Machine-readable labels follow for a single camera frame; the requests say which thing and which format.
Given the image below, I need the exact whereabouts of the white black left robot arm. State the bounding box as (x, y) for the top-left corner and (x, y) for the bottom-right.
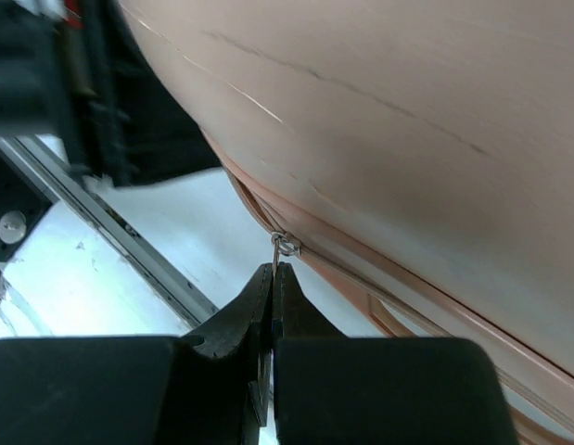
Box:
(0, 1), (220, 187)

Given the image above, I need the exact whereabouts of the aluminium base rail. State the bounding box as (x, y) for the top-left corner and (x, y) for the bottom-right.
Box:
(0, 136), (218, 327)

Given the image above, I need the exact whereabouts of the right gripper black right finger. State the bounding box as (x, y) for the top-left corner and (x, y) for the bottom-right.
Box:
(272, 263), (517, 444)

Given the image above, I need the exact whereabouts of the pink hard-shell suitcase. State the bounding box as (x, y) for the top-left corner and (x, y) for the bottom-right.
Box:
(120, 1), (574, 444)

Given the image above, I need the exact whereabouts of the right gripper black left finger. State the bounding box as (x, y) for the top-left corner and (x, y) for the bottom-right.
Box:
(0, 264), (273, 444)

